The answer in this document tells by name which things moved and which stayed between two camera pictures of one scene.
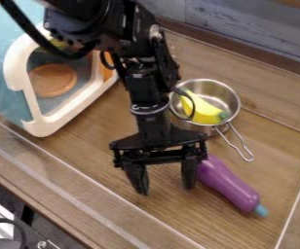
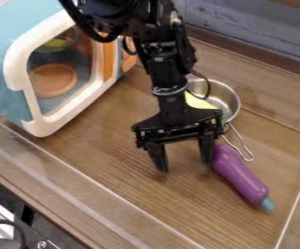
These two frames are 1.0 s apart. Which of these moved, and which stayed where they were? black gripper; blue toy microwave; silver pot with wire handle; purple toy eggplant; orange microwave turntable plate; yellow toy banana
Moved: black gripper; purple toy eggplant
Stayed: blue toy microwave; yellow toy banana; silver pot with wire handle; orange microwave turntable plate
